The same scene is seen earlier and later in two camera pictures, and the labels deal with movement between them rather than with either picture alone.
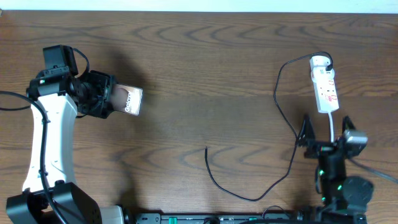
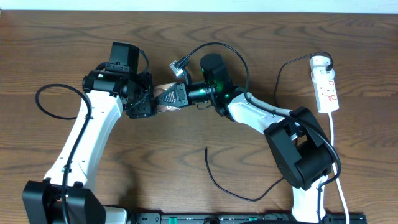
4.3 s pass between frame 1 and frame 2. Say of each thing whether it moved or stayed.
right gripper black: moved
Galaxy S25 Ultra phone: moved
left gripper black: moved
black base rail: stayed
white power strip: stayed
